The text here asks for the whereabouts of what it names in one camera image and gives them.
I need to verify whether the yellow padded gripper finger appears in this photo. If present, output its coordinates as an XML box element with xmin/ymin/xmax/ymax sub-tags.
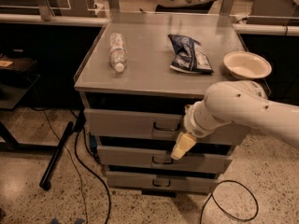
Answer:
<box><xmin>171</xmin><ymin>133</ymin><xmax>197</xmax><ymax>160</ymax></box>

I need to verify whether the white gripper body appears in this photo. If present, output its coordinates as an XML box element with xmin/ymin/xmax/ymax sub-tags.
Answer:
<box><xmin>183</xmin><ymin>102</ymin><xmax>219</xmax><ymax>138</ymax></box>

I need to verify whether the grey top drawer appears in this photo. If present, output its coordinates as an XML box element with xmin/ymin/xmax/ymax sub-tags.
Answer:
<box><xmin>84</xmin><ymin>108</ymin><xmax>249</xmax><ymax>145</ymax></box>

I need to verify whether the grey drawer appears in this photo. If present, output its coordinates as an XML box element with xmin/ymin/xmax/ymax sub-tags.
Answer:
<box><xmin>107</xmin><ymin>171</ymin><xmax>219</xmax><ymax>193</ymax></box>
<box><xmin>84</xmin><ymin>108</ymin><xmax>249</xmax><ymax>145</ymax></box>
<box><xmin>97</xmin><ymin>146</ymin><xmax>232</xmax><ymax>174</ymax></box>

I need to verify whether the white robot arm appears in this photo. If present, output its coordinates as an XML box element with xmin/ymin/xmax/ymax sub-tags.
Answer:
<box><xmin>171</xmin><ymin>80</ymin><xmax>299</xmax><ymax>160</ymax></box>

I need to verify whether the grey bottom drawer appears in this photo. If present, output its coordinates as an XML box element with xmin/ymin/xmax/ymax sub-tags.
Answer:
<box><xmin>107</xmin><ymin>171</ymin><xmax>219</xmax><ymax>193</ymax></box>

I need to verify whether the grey drawer cabinet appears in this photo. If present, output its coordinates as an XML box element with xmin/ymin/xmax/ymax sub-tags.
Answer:
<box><xmin>74</xmin><ymin>10</ymin><xmax>272</xmax><ymax>195</ymax></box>

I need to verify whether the grey middle drawer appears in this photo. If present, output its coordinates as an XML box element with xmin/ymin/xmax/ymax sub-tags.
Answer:
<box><xmin>97</xmin><ymin>146</ymin><xmax>232</xmax><ymax>174</ymax></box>

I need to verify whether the blue chip bag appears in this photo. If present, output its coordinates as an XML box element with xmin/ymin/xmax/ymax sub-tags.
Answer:
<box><xmin>168</xmin><ymin>35</ymin><xmax>213</xmax><ymax>74</ymax></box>

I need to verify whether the white bowl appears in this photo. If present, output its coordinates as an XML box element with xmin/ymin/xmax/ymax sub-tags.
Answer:
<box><xmin>223</xmin><ymin>51</ymin><xmax>272</xmax><ymax>79</ymax></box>

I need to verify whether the clear plastic water bottle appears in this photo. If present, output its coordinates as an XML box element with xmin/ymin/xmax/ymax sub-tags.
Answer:
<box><xmin>109</xmin><ymin>33</ymin><xmax>128</xmax><ymax>73</ymax></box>

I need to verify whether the black office chair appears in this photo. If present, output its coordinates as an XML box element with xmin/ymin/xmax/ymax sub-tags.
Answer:
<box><xmin>155</xmin><ymin>0</ymin><xmax>218</xmax><ymax>14</ymax></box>

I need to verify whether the black table leg bar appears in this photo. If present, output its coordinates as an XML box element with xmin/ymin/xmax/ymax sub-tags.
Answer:
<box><xmin>39</xmin><ymin>121</ymin><xmax>73</xmax><ymax>191</ymax></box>

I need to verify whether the dark side table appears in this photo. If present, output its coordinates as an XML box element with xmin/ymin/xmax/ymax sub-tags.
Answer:
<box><xmin>0</xmin><ymin>49</ymin><xmax>41</xmax><ymax>151</ymax></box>

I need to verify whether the white railing bar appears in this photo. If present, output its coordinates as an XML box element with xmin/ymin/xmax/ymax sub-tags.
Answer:
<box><xmin>0</xmin><ymin>14</ymin><xmax>108</xmax><ymax>27</ymax></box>

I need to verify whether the black looped floor cable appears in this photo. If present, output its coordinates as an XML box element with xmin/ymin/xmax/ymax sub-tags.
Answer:
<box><xmin>199</xmin><ymin>179</ymin><xmax>260</xmax><ymax>224</ymax></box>

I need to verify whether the black cable on floor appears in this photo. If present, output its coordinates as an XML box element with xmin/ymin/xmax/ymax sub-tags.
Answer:
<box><xmin>73</xmin><ymin>121</ymin><xmax>112</xmax><ymax>224</ymax></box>

